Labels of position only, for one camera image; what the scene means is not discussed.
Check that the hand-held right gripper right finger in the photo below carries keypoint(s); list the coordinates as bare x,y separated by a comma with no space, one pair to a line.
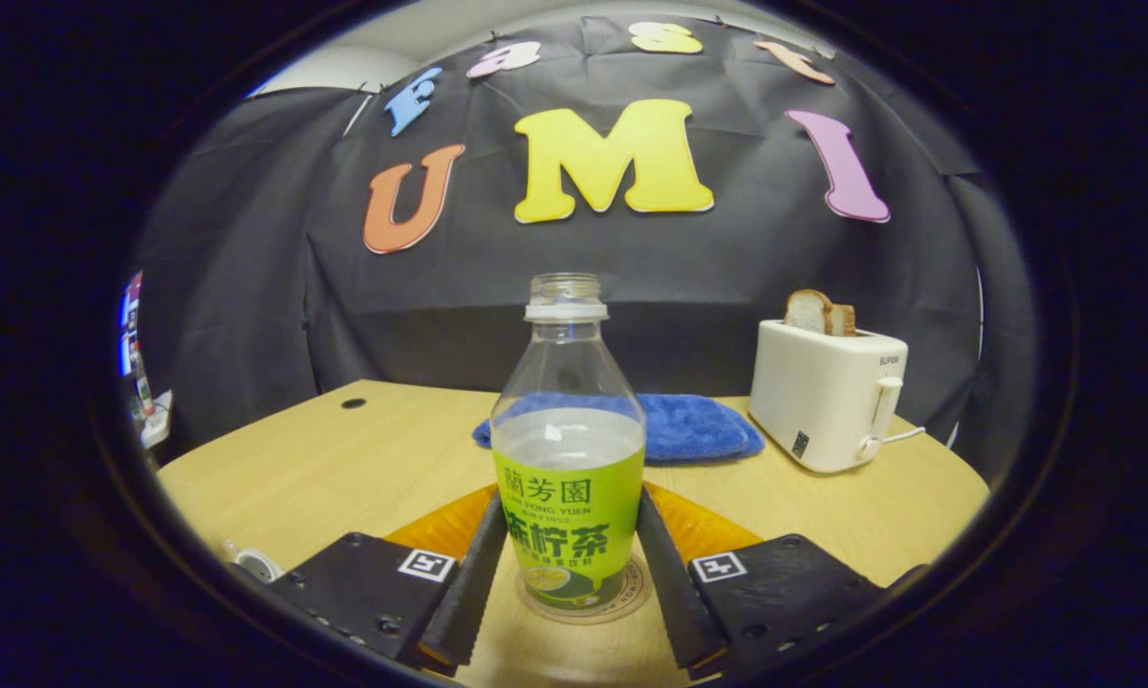
674,602

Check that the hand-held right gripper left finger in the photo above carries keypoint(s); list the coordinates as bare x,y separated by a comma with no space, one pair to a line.
478,583

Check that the round brown coaster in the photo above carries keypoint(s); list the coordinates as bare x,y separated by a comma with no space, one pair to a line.
631,600

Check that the green label water bottle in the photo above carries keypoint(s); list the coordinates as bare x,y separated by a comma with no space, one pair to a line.
569,478

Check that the white teacup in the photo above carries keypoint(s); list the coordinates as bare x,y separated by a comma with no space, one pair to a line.
258,566

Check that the red label bottle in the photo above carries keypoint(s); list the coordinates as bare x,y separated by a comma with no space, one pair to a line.
142,392

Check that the blue towel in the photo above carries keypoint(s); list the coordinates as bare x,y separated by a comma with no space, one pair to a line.
703,430

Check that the white toaster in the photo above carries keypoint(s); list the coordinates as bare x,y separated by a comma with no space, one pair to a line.
822,401

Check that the white bread slice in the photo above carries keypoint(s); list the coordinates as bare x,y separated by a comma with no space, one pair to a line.
808,311

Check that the brown bread slice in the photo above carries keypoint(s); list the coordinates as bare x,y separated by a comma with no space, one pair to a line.
843,322

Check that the black backdrop cloth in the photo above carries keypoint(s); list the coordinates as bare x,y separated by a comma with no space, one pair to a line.
726,268

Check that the white side table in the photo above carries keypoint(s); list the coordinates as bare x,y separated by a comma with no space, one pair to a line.
160,430

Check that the computer monitor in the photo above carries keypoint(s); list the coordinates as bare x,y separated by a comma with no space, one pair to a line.
131,325

